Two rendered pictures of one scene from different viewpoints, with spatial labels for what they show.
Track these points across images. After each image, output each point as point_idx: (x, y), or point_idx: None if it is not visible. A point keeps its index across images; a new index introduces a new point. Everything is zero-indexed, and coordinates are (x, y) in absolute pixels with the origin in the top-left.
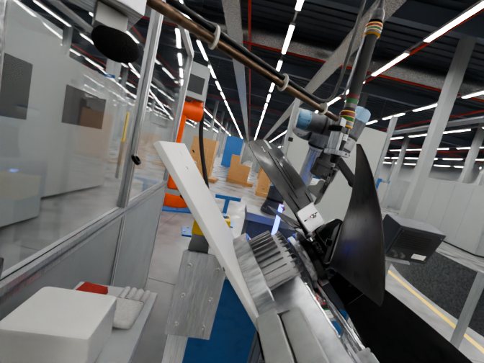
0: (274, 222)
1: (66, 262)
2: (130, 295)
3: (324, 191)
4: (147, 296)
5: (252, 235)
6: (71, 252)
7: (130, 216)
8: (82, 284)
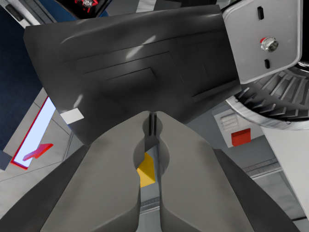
0: (48, 123)
1: (243, 163)
2: (233, 124)
3: (230, 161)
4: (228, 117)
5: (2, 122)
6: (243, 169)
7: (145, 194)
8: (230, 146)
